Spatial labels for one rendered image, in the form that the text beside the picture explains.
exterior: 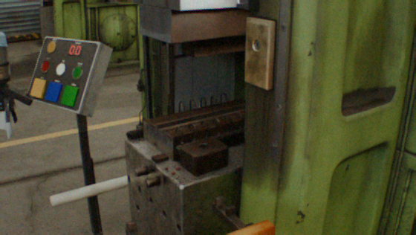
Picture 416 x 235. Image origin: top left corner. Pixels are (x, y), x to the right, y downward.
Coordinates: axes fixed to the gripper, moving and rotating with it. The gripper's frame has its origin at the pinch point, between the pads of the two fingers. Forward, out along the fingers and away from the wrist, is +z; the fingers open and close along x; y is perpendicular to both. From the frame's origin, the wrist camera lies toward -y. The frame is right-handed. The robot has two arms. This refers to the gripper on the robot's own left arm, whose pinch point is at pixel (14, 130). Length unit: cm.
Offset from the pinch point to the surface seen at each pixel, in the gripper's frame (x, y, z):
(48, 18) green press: -477, 31, 18
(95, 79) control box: -12.2, -31.3, -12.9
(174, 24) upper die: 31, -54, -39
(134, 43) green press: -464, -93, 61
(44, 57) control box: -33.0, -10.4, -18.7
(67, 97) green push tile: -11.9, -19.8, -6.8
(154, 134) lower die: 20, -49, -2
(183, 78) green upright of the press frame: 1, -63, -15
